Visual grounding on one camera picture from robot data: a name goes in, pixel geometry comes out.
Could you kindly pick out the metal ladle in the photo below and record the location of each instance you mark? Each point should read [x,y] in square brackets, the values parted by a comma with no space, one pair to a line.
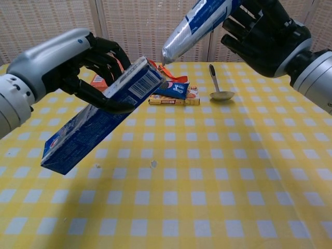
[221,96]

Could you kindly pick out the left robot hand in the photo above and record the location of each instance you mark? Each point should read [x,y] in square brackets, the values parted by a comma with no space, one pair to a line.
[52,59]

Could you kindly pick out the blue toothpaste box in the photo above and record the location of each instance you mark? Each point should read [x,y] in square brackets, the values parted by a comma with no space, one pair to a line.
[77,137]

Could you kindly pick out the blue cookie packet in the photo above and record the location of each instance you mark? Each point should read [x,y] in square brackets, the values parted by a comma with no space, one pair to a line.
[176,90]

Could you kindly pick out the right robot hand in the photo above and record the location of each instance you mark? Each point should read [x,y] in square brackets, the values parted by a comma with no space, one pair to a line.
[269,44]

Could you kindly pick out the white blue toothpaste tube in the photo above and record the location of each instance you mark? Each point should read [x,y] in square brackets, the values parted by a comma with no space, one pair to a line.
[192,28]

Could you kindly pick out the yellow biscuit box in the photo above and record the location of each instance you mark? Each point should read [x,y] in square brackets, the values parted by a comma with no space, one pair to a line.
[192,99]

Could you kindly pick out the orange cardboard box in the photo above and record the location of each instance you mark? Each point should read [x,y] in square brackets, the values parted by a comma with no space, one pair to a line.
[97,83]

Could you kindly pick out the yellow checkered tablecloth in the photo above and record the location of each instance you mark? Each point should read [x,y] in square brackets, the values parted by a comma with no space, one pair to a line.
[207,168]

